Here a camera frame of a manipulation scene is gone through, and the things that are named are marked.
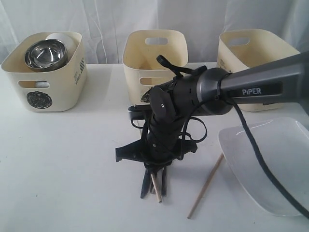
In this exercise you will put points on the white curtain backdrop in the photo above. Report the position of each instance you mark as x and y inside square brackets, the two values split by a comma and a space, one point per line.
[106, 24]

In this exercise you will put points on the cream bin with triangle mark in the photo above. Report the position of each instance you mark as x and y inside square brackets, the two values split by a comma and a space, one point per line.
[142, 71]

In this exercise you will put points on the white ceramic bowl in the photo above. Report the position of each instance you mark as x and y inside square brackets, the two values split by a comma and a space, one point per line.
[66, 40]

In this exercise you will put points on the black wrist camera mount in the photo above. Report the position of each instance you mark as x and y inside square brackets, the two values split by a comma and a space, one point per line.
[141, 112]

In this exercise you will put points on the wooden chopstick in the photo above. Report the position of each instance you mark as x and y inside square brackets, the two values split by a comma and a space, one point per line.
[155, 187]
[205, 186]

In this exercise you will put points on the steel mug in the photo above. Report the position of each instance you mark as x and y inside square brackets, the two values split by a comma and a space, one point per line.
[42, 84]

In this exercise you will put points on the white square plate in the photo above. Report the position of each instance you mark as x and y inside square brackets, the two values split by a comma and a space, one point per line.
[284, 145]

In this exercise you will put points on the stainless steel bowl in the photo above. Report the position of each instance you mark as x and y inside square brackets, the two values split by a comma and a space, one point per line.
[46, 55]

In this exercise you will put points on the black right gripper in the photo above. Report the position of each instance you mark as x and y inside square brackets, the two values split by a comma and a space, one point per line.
[159, 145]

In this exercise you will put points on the steel table knife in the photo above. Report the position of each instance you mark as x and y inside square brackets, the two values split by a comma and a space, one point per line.
[145, 184]

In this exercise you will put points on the cream bin with square mark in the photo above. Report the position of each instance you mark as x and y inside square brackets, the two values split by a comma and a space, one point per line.
[241, 55]

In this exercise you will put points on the steel fork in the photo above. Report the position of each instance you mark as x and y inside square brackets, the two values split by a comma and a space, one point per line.
[164, 182]

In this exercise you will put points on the cream bin with circle mark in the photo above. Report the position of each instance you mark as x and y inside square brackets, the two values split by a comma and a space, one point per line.
[66, 83]

